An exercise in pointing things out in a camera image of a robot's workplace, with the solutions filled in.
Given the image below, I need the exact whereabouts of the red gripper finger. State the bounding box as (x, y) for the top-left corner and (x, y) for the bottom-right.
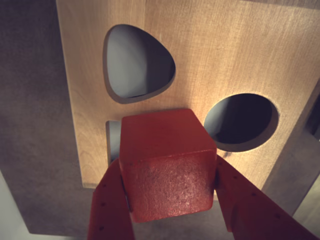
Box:
(213, 153), (319, 240)
(86, 157), (136, 240)

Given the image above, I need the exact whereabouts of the red cube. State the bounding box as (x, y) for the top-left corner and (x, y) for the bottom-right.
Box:
(118, 108), (218, 224)

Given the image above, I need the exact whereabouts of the wooden shape sorter box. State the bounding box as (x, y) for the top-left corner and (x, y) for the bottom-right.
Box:
(55, 0), (320, 218)

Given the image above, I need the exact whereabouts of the brown table mat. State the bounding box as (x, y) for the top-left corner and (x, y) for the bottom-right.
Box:
(0, 0), (320, 240)

